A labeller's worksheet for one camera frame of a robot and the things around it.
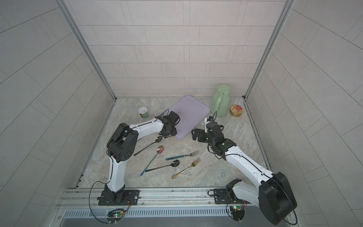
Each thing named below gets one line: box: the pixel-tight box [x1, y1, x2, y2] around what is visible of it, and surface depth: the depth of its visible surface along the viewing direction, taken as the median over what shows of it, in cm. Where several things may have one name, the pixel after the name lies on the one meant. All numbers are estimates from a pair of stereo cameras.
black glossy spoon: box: [145, 159, 180, 172], surface depth 82 cm
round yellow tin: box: [229, 104, 244, 118], surface depth 107 cm
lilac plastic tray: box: [168, 95, 211, 140], surface depth 111 cm
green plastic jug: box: [210, 83, 232, 118], surface depth 93 cm
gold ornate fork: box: [171, 157, 202, 180], surface depth 84 cm
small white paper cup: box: [138, 106, 149, 119], surface depth 104 cm
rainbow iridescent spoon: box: [140, 145, 164, 176], surface depth 88 cm
